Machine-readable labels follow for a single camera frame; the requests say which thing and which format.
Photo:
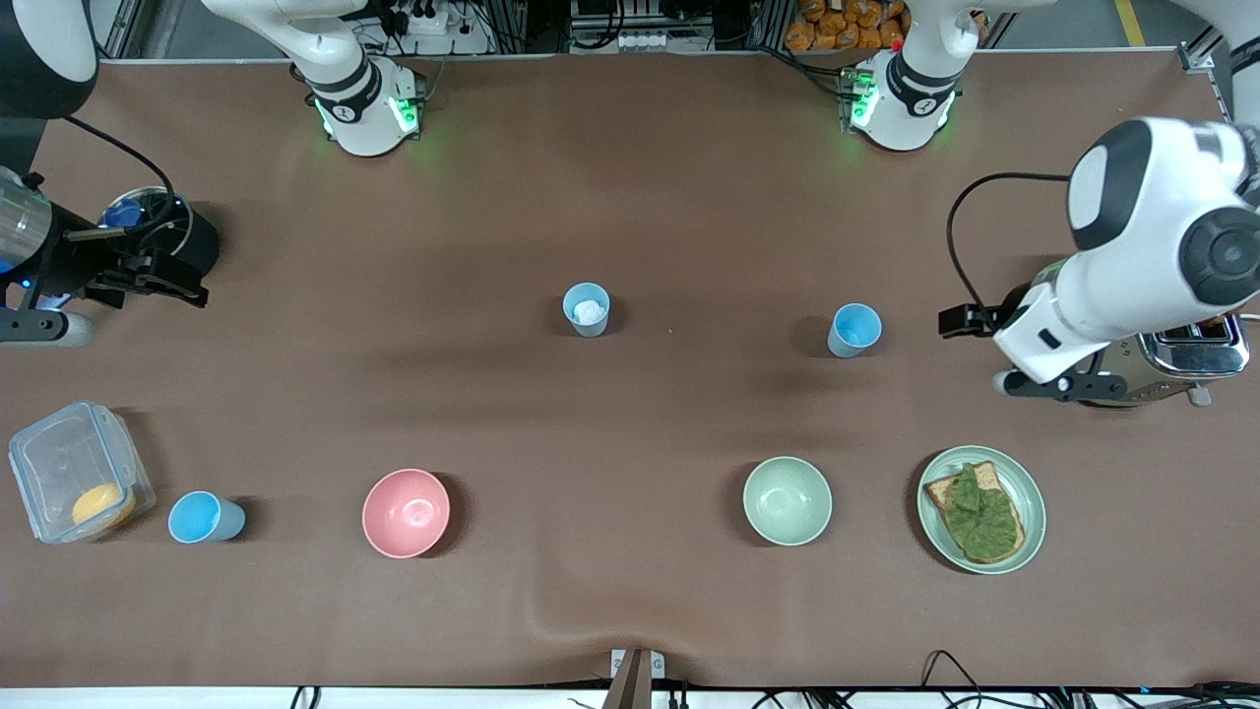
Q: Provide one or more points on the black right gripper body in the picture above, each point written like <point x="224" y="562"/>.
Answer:
<point x="67" y="258"/>

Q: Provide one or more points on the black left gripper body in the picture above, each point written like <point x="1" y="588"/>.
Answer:
<point x="1010" y="301"/>

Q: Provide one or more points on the light blue plastic cup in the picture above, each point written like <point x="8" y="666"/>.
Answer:
<point x="852" y="330"/>
<point x="202" y="519"/>
<point x="587" y="330"/>

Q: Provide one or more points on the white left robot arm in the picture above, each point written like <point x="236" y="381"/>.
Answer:
<point x="1162" y="197"/>

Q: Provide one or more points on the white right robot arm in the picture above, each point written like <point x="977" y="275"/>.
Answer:
<point x="345" y="59"/>

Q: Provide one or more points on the black cylindrical pot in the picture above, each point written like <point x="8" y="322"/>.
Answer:
<point x="205" y="246"/>

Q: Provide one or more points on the glass lid blue knob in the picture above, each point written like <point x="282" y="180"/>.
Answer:
<point x="123" y="212"/>

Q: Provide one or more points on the beige chrome toaster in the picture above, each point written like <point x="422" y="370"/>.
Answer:
<point x="1162" y="379"/>

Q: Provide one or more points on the toasted bread slice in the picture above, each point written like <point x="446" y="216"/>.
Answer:
<point x="940" y="492"/>

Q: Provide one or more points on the clear plastic food container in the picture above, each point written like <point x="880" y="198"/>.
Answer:
<point x="59" y="463"/>

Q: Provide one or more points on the pale green plate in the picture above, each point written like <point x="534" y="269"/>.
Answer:
<point x="1032" y="492"/>

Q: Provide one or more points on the green lettuce leaf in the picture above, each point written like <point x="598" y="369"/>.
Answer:
<point x="984" y="517"/>

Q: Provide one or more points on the yellow round food piece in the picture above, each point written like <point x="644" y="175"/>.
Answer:
<point x="101" y="506"/>

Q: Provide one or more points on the pale green bowl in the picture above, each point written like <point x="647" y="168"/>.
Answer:
<point x="787" y="500"/>

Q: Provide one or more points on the orange snack bags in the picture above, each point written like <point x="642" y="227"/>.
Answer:
<point x="837" y="30"/>

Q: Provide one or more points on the pink bowl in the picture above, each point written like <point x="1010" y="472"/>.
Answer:
<point x="406" y="512"/>

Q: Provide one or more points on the brown table mat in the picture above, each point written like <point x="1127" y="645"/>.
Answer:
<point x="630" y="197"/>

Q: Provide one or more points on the white power strip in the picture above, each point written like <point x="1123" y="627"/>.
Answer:
<point x="431" y="18"/>

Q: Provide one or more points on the white crumpled paper ball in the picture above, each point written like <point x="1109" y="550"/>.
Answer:
<point x="590" y="312"/>

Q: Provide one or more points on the white connector block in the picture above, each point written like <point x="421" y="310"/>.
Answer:
<point x="645" y="41"/>

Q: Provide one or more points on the aluminium frame post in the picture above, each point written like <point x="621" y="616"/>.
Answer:
<point x="123" y="30"/>
<point x="512" y="25"/>
<point x="773" y="25"/>

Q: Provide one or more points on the aluminium frame profile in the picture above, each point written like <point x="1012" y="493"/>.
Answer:
<point x="1196" y="57"/>

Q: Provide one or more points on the metal mounting bracket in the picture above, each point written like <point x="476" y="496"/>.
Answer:
<point x="640" y="675"/>

